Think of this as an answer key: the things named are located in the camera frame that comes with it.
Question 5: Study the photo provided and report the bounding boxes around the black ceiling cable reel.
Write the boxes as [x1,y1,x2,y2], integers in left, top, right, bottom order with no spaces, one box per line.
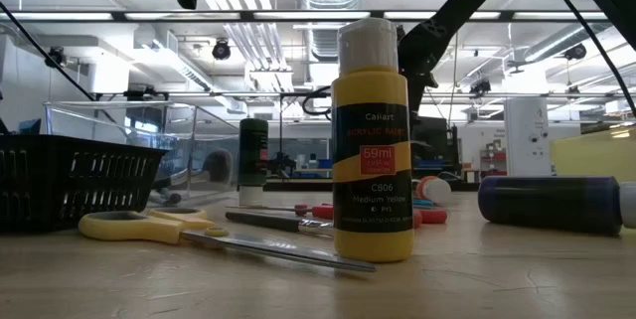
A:
[563,43,588,62]
[45,46,67,70]
[211,39,233,62]
[469,77,493,99]

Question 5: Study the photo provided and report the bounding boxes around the white building pillar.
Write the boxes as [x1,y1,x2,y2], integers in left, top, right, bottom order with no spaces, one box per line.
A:
[503,96,553,178]

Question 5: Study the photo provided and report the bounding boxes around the background robot workstation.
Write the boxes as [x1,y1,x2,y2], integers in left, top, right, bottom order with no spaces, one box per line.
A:
[267,90,333,184]

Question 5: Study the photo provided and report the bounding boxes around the black aluminium table frame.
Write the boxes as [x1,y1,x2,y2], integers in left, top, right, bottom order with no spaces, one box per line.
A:
[239,180,562,196]

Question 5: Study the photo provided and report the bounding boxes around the yellow-handled scissors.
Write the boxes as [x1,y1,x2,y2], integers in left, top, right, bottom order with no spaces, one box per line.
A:
[78,206,378,275]

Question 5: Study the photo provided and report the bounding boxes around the green acrylic paint bottle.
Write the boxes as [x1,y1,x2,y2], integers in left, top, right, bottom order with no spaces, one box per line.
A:
[238,117,270,208]

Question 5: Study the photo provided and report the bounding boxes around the red white background cart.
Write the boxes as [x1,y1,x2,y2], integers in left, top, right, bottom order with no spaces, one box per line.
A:
[479,142,509,182]

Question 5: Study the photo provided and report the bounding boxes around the orange acrylic paint bottle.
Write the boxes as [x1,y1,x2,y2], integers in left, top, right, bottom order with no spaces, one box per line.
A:
[415,175,453,206]

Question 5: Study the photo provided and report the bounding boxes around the black plastic slotted basket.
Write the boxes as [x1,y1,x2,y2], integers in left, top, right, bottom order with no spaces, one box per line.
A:
[0,133,168,236]

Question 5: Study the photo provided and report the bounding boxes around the translucent yellow plastic bin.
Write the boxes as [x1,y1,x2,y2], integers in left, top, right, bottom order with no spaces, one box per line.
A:
[549,126,636,184]

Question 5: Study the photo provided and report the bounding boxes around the red-handled scissors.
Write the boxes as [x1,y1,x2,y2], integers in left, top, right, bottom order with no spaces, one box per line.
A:
[226,202,449,227]

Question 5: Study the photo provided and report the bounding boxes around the black overhead frame bar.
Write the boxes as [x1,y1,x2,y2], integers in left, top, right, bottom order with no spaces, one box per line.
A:
[0,9,636,24]

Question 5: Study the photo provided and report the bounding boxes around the large round-head paintbrush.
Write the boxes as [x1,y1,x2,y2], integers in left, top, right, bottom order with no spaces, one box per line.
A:
[157,148,236,207]

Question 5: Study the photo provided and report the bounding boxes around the yellow acrylic paint bottle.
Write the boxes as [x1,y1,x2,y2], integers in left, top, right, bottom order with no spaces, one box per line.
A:
[331,17,415,264]

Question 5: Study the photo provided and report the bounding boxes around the clear plastic bin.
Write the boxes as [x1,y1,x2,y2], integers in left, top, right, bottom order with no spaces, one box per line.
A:
[43,100,248,202]

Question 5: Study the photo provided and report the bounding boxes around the black background monitor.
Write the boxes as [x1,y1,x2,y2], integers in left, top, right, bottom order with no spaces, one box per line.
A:
[411,116,459,164]

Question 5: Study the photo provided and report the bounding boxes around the dark blue acrylic paint bottle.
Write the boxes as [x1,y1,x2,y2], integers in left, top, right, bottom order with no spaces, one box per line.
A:
[477,175,636,237]

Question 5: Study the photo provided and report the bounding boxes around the dark left arm cable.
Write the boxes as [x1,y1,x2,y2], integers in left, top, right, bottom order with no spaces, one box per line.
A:
[0,0,96,102]

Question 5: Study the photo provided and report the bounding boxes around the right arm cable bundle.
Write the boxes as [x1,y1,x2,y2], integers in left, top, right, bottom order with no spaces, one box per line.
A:
[544,0,636,117]

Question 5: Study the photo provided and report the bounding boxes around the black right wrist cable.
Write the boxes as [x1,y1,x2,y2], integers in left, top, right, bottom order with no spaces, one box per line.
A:
[301,84,333,117]

